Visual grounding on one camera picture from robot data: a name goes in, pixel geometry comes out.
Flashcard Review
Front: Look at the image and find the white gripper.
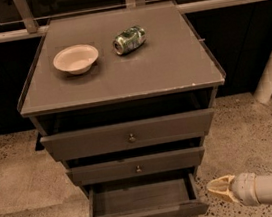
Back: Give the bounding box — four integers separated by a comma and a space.
207, 173, 259, 206

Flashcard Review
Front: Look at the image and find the grey bottom drawer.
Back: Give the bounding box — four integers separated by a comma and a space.
88, 171, 208, 217

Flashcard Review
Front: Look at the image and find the grey drawer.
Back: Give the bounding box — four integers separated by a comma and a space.
67, 147, 205, 186
88, 171, 208, 217
40, 108, 213, 161

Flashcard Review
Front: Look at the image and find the grey top drawer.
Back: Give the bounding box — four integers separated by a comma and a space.
40, 108, 213, 161

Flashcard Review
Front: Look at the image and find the grey middle drawer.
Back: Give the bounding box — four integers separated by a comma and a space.
67, 147, 205, 186

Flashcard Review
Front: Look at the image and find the grey drawer cabinet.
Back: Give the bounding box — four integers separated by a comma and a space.
5, 0, 241, 210

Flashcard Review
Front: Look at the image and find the crushed green soda can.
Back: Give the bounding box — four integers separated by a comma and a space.
113, 25, 146, 55

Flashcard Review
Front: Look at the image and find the white paper bowl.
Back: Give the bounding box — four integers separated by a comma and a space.
53, 44, 99, 75

